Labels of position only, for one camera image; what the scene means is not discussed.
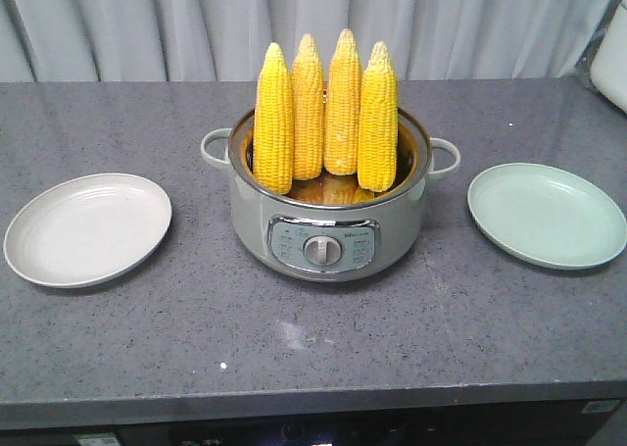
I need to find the green electric cooking pot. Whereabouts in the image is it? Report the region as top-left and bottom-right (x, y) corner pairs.
(201, 110), (461, 281)

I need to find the grey pleated curtain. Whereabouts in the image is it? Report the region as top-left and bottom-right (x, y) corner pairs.
(1, 0), (618, 82)

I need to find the light green round plate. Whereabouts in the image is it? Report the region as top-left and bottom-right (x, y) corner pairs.
(467, 163), (626, 271)

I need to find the yellow corn cob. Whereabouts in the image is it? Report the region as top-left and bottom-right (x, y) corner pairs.
(253, 42), (294, 195)
(292, 33), (324, 180)
(358, 40), (398, 193)
(323, 28), (362, 175)

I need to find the beige round plate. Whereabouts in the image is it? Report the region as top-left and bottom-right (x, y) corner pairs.
(3, 173), (172, 288)

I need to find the black two-drawer sterilizer cabinet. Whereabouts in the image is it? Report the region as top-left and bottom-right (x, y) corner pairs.
(117, 399), (622, 445)

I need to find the white rice cooker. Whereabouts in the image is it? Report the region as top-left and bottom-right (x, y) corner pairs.
(590, 0), (627, 112)

